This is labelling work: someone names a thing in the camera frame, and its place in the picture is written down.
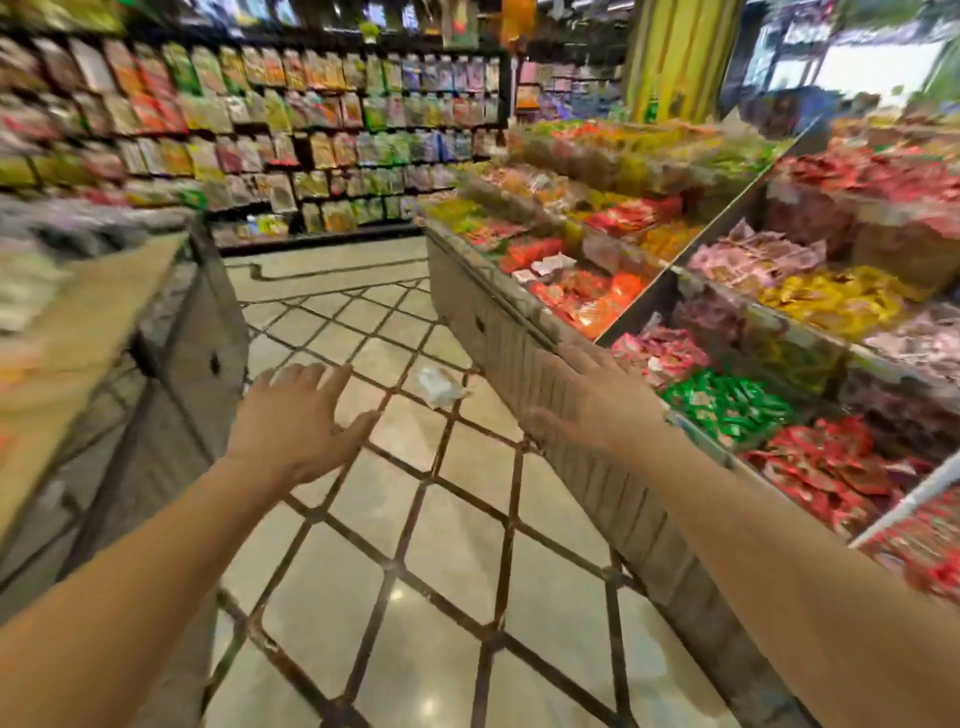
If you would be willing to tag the person's right hand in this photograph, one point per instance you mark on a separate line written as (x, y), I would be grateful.
(607, 411)

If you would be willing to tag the person's left hand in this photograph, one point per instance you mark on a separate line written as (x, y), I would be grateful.
(289, 431)

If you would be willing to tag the person's left thumb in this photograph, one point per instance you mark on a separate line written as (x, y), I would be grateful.
(358, 433)

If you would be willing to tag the person's right thumb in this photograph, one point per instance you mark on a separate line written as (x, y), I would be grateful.
(551, 421)

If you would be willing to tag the person's left forearm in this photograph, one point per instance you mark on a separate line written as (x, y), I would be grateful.
(127, 600)

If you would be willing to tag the person's right forearm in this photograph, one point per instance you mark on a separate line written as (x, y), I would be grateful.
(795, 592)

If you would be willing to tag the grey candy display counter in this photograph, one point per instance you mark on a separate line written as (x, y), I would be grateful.
(600, 495)

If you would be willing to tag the white wrapper on floor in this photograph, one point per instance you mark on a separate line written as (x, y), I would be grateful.
(439, 387)

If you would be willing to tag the pile of orange candies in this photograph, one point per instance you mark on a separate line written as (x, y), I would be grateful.
(592, 300)

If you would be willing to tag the pile of pink-red candies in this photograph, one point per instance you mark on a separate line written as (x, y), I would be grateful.
(660, 352)

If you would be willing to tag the white label cards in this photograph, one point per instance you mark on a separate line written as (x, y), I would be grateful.
(551, 266)

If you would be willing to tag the pile of green candies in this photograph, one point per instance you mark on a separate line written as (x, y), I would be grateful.
(724, 405)

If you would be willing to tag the grey display stand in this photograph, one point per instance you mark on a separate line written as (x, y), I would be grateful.
(150, 375)

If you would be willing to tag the pile of pink candies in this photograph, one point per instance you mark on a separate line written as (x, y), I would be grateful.
(750, 255)

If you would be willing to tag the pile of red candies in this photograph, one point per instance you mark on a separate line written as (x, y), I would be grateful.
(832, 469)

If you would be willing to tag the pile of yellow candies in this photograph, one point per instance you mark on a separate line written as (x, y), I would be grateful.
(840, 300)

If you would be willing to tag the yellow striped pillar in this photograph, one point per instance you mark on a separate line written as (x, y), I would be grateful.
(679, 56)

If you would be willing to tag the pile of red-white candies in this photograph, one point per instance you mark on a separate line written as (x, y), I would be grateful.
(926, 551)

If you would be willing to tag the pile of dark red packets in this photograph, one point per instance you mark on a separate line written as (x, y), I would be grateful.
(870, 176)

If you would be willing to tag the wall shelf of snack packets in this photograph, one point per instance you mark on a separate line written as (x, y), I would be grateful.
(247, 127)

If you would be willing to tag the white divider rail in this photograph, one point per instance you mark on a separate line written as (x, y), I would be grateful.
(911, 501)

